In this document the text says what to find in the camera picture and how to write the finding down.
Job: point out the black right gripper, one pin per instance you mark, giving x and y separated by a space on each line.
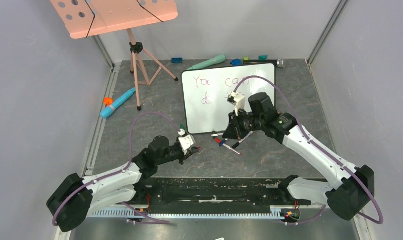
232 126

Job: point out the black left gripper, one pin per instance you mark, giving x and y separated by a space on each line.
190 151

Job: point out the white whiteboard black frame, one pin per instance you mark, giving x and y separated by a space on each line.
205 93

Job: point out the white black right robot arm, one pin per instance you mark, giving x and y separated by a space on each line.
347 189

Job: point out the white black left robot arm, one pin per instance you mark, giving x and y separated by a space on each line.
78 197

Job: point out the blue whiteboard marker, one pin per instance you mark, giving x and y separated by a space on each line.
221 143

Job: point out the black whiteboard marker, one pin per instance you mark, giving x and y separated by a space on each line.
242 140

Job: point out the blue toy brick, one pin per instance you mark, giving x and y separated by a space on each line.
236 62

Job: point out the teal flat piece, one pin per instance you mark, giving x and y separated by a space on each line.
208 63

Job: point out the orange small toy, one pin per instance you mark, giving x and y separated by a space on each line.
108 101

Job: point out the blue rectangular block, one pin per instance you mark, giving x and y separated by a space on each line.
177 60

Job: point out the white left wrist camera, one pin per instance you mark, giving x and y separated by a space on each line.
187 141

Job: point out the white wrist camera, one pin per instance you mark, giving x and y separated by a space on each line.
238 100
187 141

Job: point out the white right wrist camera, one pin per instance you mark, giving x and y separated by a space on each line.
238 100

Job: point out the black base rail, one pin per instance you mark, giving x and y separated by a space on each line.
172 195

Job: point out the blue toy recorder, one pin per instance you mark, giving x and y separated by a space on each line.
109 110

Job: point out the white toothed cable rail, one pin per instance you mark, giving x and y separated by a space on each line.
123 212

